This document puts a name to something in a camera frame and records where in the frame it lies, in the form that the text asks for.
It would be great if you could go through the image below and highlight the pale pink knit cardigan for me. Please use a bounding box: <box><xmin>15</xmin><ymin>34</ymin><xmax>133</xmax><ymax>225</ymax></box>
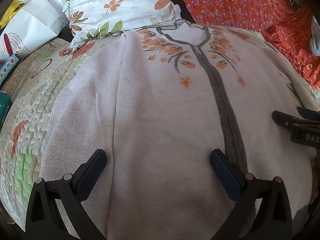
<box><xmin>39</xmin><ymin>21</ymin><xmax>316</xmax><ymax>240</ymax></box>

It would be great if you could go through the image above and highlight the person's right hand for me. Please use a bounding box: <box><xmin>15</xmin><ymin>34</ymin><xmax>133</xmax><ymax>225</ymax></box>
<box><xmin>309</xmin><ymin>157</ymin><xmax>319</xmax><ymax>205</ymax></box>

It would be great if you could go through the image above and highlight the grey cloth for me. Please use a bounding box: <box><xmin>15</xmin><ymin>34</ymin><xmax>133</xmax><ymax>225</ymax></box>
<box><xmin>310</xmin><ymin>17</ymin><xmax>320</xmax><ymax>56</ymax></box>

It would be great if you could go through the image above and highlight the red floral blanket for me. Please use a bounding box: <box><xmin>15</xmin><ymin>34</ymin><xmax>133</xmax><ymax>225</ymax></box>
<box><xmin>262</xmin><ymin>7</ymin><xmax>319</xmax><ymax>89</ymax></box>

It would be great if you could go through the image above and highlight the red floral pillow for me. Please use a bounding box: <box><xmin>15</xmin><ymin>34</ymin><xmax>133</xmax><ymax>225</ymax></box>
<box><xmin>172</xmin><ymin>0</ymin><xmax>308</xmax><ymax>32</ymax></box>

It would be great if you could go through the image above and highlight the teal cardboard box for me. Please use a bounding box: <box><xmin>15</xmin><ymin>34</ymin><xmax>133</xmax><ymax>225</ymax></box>
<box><xmin>0</xmin><ymin>91</ymin><xmax>12</xmax><ymax>129</ymax></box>

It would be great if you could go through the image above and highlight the heart pattern quilted bedspread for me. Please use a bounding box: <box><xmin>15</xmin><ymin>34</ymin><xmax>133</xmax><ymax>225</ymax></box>
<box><xmin>0</xmin><ymin>23</ymin><xmax>320</xmax><ymax>231</ymax></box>

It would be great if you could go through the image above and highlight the colourful dotted flat box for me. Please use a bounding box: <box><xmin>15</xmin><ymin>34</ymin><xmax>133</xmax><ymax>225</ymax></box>
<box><xmin>0</xmin><ymin>54</ymin><xmax>19</xmax><ymax>84</ymax></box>

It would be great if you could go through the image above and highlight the white paper bag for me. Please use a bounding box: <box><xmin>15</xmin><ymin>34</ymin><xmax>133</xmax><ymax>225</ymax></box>
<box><xmin>1</xmin><ymin>0</ymin><xmax>67</xmax><ymax>60</ymax></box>

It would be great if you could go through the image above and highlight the yellow plastic bag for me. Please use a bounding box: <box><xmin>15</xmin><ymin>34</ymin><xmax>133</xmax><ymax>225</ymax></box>
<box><xmin>0</xmin><ymin>0</ymin><xmax>26</xmax><ymax>29</ymax></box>

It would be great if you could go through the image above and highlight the white floral pillow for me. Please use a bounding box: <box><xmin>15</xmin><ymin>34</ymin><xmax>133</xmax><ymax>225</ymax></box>
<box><xmin>62</xmin><ymin>0</ymin><xmax>181</xmax><ymax>51</ymax></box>

